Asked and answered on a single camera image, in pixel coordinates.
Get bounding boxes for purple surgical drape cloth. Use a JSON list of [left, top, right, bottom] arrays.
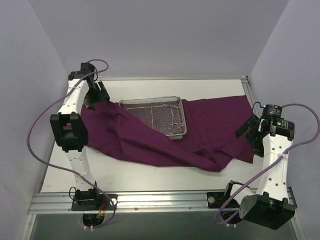
[[80, 96, 254, 172]]

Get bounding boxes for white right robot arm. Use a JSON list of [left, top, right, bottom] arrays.
[[221, 104, 296, 230]]

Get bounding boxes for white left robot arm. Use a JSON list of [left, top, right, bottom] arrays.
[[49, 60, 110, 210]]

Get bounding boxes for steel surgical forceps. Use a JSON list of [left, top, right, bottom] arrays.
[[160, 103, 183, 134]]

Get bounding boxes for steel surgical scissors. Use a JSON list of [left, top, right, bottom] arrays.
[[168, 106, 179, 130]]

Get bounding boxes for wire mesh instrument tray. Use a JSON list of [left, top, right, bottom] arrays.
[[119, 96, 187, 140]]

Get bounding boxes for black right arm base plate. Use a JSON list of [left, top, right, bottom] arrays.
[[206, 191, 240, 209]]

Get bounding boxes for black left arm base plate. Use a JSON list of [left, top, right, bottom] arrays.
[[71, 191, 117, 212]]

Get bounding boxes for aluminium front frame rail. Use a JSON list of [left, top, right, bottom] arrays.
[[27, 191, 298, 215]]

